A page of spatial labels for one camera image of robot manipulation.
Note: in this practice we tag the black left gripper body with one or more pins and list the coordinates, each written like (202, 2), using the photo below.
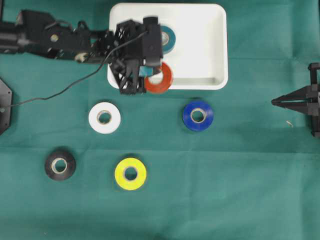
(126, 60)

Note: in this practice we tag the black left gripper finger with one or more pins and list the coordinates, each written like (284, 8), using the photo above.
(147, 71)

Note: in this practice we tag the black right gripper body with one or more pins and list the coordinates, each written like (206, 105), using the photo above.
(315, 98)

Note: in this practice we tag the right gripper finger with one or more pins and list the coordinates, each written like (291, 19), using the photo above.
(300, 94)
(301, 107)

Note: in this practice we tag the red tape roll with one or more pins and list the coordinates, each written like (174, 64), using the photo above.
(164, 84)

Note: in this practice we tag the green tape roll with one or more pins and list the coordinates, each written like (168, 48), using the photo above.
(168, 39)

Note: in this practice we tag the white tape roll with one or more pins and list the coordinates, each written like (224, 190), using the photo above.
(104, 118)

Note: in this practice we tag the blue tape roll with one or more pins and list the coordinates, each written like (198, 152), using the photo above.
(197, 115)

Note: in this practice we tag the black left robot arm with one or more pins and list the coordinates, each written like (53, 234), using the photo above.
(39, 33)

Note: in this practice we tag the white plastic case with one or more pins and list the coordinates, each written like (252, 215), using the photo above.
(199, 59)

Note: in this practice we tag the yellow tape roll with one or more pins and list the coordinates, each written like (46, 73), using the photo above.
(130, 174)

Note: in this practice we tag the black tape roll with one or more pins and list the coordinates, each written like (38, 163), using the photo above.
(60, 165)

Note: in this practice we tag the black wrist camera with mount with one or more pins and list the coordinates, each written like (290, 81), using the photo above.
(152, 51)

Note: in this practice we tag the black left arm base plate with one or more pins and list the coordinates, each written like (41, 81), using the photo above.
(6, 96)

